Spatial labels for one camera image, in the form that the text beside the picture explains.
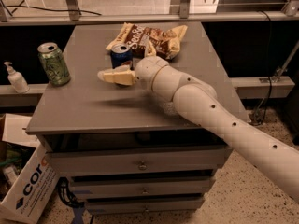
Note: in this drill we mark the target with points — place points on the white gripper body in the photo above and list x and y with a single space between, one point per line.
146 73

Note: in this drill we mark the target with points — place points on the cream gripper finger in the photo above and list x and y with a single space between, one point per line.
122 75
149 49

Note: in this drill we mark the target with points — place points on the blue pepsi can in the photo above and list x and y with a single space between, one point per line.
121 54

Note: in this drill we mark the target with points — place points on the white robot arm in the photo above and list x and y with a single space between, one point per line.
196 101

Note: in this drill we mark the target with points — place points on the green soda can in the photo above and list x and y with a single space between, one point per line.
53 63

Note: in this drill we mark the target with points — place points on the brown chip bag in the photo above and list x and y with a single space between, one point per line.
146 41

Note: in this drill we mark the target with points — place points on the grey drawer cabinet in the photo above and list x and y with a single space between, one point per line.
120 149

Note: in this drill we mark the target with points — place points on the white pump bottle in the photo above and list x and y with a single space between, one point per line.
16 79

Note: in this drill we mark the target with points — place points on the white cardboard box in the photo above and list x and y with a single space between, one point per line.
29 194

